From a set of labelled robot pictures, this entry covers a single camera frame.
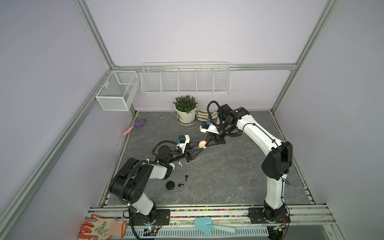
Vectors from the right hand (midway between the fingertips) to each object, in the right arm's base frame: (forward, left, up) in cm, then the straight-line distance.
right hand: (207, 144), depth 80 cm
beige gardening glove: (+39, +2, -18) cm, 43 cm away
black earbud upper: (-11, +12, -18) cm, 25 cm away
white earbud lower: (-3, +17, -17) cm, 24 cm away
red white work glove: (-37, +50, -16) cm, 64 cm away
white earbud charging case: (-4, +21, -17) cm, 28 cm away
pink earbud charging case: (-2, +3, +4) cm, 5 cm away
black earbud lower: (-15, +16, -18) cm, 29 cm away
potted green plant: (+31, +14, -2) cm, 34 cm away
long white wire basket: (+45, +3, +12) cm, 47 cm away
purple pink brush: (+29, +52, -17) cm, 62 cm away
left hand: (-3, +3, +1) cm, 4 cm away
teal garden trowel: (-34, +2, -18) cm, 39 cm away
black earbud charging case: (-16, +21, -17) cm, 31 cm away
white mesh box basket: (+37, +59, +7) cm, 70 cm away
